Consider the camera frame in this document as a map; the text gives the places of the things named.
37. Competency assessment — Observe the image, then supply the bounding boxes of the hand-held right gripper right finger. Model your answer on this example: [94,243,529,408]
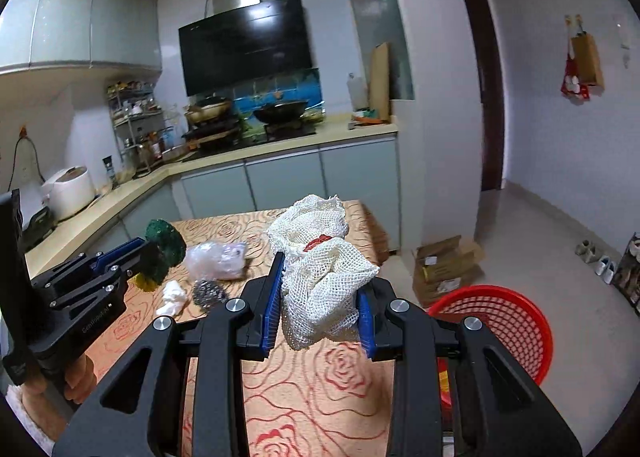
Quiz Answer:
[356,279,583,457]

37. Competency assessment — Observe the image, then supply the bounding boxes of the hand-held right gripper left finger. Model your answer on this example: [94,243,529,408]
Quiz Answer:
[52,251,287,457]

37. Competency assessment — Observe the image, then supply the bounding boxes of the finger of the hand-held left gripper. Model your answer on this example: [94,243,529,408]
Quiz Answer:
[31,237,147,296]
[49,243,167,313]

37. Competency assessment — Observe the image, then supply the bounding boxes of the green mesh scrubber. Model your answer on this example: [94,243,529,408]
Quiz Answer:
[145,220,187,269]

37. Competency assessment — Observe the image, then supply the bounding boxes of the white mesh cloth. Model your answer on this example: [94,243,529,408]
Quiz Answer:
[267,194,381,352]

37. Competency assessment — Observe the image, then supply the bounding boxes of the red plastic mesh basket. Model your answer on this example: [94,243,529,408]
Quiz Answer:
[427,285,555,389]

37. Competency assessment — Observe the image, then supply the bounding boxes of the person's left forearm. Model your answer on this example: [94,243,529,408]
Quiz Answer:
[5,381,77,456]

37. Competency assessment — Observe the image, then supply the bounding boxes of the person's left hand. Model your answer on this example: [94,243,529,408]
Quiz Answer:
[62,353,101,414]

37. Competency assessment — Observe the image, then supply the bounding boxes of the yellow sponge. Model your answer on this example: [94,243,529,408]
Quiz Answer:
[131,273,164,293]

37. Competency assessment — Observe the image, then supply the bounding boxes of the crumpled white tissue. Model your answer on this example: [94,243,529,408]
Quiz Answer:
[155,279,191,318]

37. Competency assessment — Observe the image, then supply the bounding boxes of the steel wool scourer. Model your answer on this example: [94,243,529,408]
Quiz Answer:
[192,279,227,309]

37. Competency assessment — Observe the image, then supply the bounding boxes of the clear plastic bag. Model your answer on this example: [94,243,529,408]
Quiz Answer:
[184,239,249,281]

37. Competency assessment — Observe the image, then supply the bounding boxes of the white rice cooker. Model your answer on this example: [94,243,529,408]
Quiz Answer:
[41,166,97,222]

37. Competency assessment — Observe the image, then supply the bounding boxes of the black countertop appliance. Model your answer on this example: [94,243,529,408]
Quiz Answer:
[20,207,57,254]

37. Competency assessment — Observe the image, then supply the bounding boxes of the rose patterned tablecloth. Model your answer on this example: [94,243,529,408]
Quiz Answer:
[82,200,401,457]

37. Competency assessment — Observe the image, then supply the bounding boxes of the brown cardboard box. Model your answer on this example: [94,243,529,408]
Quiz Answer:
[412,247,486,308]

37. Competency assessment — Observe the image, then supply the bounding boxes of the grey base cabinets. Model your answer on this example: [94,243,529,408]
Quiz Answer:
[97,140,404,258]

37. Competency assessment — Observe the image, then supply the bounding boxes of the metal spice rack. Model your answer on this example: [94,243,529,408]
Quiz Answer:
[106,81,174,176]

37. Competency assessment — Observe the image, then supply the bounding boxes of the black gas stove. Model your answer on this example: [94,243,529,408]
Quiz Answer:
[181,117,321,154]

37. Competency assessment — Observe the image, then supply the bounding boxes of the golden lidded pot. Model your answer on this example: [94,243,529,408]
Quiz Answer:
[184,96,234,126]

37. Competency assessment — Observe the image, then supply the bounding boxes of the beige kitchen countertop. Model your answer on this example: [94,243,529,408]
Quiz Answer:
[22,121,400,278]

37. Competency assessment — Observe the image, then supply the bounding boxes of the black wok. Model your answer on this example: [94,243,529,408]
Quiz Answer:
[252,100,310,126]

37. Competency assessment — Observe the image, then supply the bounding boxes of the orange teal kitchen item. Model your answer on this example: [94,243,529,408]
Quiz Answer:
[349,108,392,131]

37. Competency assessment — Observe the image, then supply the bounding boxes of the clear plastic bottle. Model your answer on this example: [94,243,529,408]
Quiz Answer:
[346,73,369,112]

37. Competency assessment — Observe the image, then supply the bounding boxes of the black range hood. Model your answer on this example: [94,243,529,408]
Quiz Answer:
[178,0,314,98]

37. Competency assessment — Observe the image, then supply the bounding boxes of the wooden cutting board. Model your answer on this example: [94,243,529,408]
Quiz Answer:
[369,42,392,123]

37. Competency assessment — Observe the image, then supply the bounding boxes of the dark wooden door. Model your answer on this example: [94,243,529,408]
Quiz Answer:
[457,0,505,193]

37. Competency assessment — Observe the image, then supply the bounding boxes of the shoe rack with shoes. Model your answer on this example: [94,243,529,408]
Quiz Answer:
[612,232,640,316]

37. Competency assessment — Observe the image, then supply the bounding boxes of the frosted glass window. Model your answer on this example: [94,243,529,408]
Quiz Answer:
[345,0,416,103]

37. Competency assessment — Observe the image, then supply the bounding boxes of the red hanging bag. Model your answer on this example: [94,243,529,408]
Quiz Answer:
[560,14,592,101]

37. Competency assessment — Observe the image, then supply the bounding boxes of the brown paper bag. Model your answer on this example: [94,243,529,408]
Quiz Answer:
[570,34,604,88]

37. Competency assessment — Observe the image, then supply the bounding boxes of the black power cable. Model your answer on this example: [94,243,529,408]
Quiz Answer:
[11,126,42,194]

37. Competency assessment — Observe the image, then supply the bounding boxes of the grey wall cabinet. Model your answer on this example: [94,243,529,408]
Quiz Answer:
[0,0,164,77]

